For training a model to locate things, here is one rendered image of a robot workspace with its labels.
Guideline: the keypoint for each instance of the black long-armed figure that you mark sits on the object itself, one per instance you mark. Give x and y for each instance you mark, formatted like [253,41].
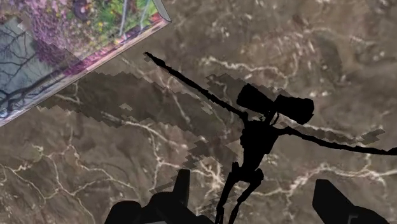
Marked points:
[257,136]

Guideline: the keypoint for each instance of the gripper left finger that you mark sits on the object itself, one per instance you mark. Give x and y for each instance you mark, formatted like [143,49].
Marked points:
[173,204]

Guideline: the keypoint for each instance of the patterned robot stand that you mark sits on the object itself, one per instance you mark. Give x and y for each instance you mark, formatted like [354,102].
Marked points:
[62,46]

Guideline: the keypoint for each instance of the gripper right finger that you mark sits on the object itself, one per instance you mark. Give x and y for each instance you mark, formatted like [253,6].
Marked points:
[336,206]

